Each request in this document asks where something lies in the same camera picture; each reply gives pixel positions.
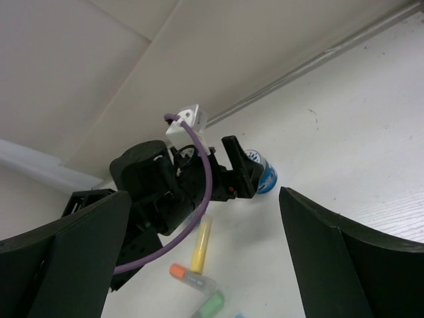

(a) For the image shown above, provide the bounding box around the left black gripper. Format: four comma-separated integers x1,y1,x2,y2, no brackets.
109,134,258,236

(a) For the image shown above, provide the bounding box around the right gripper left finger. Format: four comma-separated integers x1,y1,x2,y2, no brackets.
1,191,131,317

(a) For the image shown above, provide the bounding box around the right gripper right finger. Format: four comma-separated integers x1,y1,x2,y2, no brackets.
279,187,423,317

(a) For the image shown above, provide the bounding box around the blue-lidded small jar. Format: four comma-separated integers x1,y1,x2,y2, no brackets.
244,149,278,194

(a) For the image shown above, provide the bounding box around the yellow highlighter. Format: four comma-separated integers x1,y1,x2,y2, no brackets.
190,214,212,274

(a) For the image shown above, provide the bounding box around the black two-compartment organizer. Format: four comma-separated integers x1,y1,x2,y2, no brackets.
62,189,115,217

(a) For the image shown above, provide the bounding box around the orange highlighter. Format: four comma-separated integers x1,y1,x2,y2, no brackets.
169,263,217,295

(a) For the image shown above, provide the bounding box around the green highlighter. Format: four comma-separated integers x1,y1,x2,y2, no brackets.
191,290,225,318

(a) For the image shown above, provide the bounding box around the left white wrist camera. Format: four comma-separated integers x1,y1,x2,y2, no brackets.
166,104,208,150

